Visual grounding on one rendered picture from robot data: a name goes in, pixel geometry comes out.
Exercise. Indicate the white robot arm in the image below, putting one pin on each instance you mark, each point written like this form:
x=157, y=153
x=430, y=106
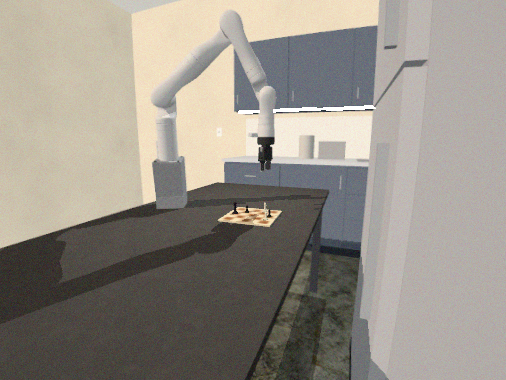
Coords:
x=163, y=96

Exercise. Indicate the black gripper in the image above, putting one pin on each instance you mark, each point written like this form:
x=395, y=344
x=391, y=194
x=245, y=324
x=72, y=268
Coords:
x=265, y=149

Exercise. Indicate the brown and cream chessboard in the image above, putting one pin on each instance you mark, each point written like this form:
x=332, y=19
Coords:
x=254, y=217

